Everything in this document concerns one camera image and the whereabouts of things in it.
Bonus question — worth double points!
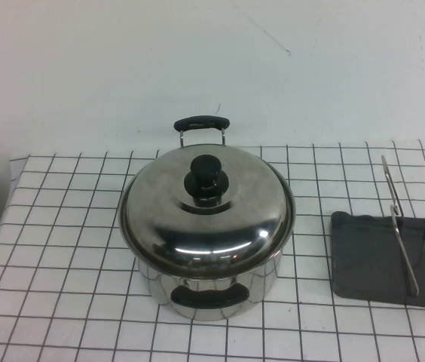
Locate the stainless steel pot black handles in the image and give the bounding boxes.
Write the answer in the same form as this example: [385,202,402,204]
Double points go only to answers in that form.
[118,115,298,322]

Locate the white black grid tablecloth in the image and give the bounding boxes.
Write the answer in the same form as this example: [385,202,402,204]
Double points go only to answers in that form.
[0,138,425,362]

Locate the steel pot lid black knob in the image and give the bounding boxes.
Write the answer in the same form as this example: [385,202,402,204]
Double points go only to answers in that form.
[118,145,297,272]

